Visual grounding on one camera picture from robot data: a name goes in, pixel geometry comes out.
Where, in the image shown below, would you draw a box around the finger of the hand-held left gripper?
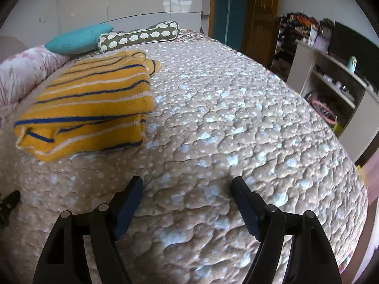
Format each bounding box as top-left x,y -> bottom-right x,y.
0,190 -> 21,215

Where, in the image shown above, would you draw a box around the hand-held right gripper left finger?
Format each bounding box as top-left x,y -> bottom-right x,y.
32,175 -> 144,284

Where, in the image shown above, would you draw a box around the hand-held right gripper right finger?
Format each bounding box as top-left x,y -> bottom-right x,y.
230,176 -> 342,284

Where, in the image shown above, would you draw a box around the yellow striped sweater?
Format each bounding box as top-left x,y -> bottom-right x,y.
14,50 -> 163,163

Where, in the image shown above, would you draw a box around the beige dotted bedspread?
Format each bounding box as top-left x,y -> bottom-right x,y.
0,30 -> 369,284

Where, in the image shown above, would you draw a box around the pink hoop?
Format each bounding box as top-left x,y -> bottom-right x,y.
308,98 -> 339,125

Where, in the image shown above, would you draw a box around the pink floral quilt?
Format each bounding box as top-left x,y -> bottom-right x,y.
0,45 -> 72,116

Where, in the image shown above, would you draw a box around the white shelf unit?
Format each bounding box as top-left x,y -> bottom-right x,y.
286,40 -> 379,163

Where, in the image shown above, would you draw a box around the green patterned bolster pillow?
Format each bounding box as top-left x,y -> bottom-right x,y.
98,21 -> 180,54

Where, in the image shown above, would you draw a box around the dark cluttered shelf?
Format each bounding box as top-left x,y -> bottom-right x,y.
271,12 -> 335,73

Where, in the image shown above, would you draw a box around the teal pillow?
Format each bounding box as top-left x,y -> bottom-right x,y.
44,24 -> 115,55

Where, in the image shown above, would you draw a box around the geometric patterned blanket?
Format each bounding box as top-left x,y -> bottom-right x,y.
175,29 -> 214,43

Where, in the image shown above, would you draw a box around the wooden door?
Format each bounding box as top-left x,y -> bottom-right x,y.
241,0 -> 282,62

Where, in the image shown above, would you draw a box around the black television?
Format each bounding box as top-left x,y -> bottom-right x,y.
327,21 -> 379,86

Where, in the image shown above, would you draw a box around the teal door panel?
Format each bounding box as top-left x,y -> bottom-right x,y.
213,0 -> 249,51

